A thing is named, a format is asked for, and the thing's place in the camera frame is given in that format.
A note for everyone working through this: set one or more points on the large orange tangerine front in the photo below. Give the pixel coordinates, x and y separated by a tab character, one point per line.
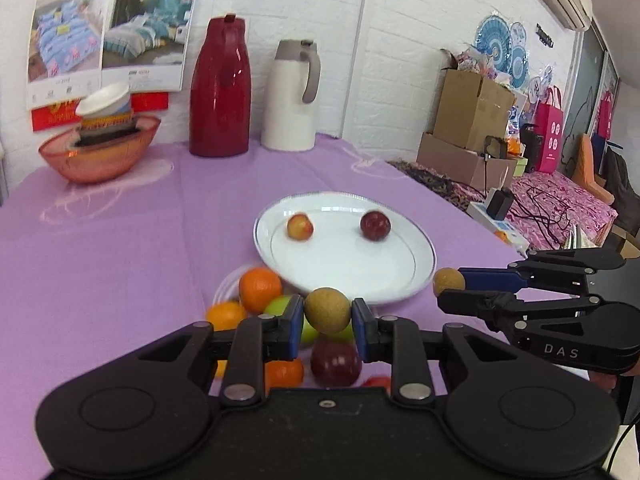
284	374

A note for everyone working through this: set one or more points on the upper cardboard box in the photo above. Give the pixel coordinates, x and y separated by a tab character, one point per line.
471	108

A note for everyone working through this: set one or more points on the round green apple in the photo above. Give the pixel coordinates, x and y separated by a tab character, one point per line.
310	335

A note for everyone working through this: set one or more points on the purple tablecloth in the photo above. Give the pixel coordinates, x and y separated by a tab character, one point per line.
91	272

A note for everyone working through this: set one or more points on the white power strip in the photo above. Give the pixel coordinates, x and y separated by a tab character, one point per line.
502	228

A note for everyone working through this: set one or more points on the black power adapter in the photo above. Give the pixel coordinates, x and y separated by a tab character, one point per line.
499	203

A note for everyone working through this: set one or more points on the blue paper fans decoration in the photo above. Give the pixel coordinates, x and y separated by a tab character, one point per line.
506	44

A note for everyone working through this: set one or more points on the stack of small bowls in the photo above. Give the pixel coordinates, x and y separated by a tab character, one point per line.
105	115

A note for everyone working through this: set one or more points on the orange tangerine back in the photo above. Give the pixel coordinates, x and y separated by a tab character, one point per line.
258	287

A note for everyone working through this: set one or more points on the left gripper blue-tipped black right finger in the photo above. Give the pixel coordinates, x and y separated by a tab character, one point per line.
398	342

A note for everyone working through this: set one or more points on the pink shopping bag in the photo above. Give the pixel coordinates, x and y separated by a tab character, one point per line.
549	120

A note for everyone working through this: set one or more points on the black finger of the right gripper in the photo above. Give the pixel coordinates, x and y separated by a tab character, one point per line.
501	310

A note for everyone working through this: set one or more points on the white thermos jug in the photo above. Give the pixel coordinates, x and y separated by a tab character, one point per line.
291	97

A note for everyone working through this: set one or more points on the red cherry tomato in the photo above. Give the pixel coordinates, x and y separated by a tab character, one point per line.
378	381

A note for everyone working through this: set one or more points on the red yellow peach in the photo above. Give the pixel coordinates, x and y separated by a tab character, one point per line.
299	227

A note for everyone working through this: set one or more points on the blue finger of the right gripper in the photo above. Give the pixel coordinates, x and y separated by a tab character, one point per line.
564	270

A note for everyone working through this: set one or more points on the bedding calendar poster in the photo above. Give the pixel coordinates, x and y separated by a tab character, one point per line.
76	47

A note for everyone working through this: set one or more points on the small yellow orange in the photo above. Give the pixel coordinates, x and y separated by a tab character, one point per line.
226	315

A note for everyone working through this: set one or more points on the red glass bowl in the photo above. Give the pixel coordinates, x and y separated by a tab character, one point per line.
99	162

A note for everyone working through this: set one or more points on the white porcelain plate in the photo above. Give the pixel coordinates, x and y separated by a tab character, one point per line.
338	255

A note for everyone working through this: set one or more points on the oval green apple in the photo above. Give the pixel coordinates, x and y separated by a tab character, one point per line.
278	305

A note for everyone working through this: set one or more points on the brown longan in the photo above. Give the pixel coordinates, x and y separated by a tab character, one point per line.
448	278
327	310

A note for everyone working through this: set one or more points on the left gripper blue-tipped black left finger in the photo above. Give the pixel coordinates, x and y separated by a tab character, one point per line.
257	341

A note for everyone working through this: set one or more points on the cardboard box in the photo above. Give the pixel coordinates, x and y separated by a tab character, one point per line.
471	108
463	165

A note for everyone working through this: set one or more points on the lower cardboard box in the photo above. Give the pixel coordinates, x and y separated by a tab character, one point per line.
463	165

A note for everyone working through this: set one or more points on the dark red plum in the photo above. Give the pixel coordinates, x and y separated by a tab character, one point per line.
335	363
375	225

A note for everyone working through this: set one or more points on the red thermos jug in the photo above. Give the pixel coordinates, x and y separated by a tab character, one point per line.
220	94

